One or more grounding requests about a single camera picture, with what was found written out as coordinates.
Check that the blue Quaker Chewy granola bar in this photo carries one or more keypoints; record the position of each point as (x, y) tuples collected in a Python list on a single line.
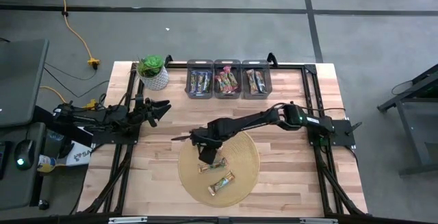
[(194, 81), (207, 81), (201, 83)]

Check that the grey side desk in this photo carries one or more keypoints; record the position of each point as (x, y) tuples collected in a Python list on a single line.
[(17, 189)]

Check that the black frame clamp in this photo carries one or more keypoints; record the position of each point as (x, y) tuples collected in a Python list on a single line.
[(272, 60), (168, 60)]

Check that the grey metal side table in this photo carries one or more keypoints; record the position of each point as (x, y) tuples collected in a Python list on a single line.
[(412, 138)]

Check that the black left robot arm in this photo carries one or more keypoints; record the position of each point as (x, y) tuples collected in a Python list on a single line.
[(102, 116)]

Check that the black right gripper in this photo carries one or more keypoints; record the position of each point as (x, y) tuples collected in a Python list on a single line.
[(208, 136)]

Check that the round woven straw placemat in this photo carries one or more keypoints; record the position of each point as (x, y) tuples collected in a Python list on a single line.
[(239, 169)]

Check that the red Quaker Chewy granola bar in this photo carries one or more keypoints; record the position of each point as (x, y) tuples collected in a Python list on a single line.
[(234, 80), (228, 75), (223, 85), (218, 84)]

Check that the black table-level camera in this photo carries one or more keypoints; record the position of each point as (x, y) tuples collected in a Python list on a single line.
[(223, 220)]

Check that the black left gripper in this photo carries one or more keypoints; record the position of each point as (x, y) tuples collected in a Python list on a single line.
[(140, 111)]

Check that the white printed box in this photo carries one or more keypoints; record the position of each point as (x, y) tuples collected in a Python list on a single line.
[(80, 155)]

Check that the black floor tape strip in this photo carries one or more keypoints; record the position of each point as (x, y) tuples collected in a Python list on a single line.
[(315, 35), (239, 10)]

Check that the black computer mouse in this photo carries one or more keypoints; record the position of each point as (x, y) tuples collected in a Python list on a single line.
[(25, 150)]

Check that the silver metal bracket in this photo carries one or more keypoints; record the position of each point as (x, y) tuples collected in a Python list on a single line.
[(128, 220), (318, 221)]

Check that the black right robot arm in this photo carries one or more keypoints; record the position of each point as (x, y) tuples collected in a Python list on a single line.
[(250, 121)]

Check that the white and yellow bottle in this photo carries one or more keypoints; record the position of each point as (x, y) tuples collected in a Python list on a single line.
[(46, 164)]

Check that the grey translucent plastic bin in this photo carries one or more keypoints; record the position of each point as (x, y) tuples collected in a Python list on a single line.
[(227, 96), (256, 97), (200, 97)]

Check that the black caster wheel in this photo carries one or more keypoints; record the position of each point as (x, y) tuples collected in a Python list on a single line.
[(43, 205)]

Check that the black aluminium table frame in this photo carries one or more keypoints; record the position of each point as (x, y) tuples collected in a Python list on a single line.
[(291, 67)]

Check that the succulent in white patterned pot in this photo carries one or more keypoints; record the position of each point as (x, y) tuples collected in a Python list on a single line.
[(155, 80)]

